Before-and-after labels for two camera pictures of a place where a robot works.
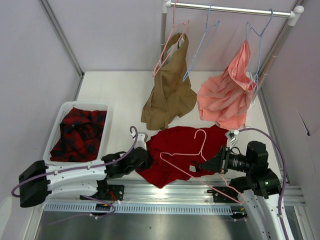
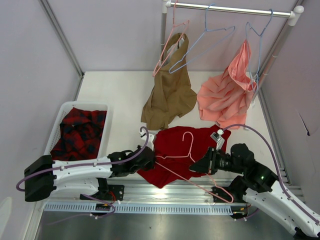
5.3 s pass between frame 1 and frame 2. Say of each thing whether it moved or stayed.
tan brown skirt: stayed
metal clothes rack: stayed
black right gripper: moved
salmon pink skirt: stayed
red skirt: stayed
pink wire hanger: moved
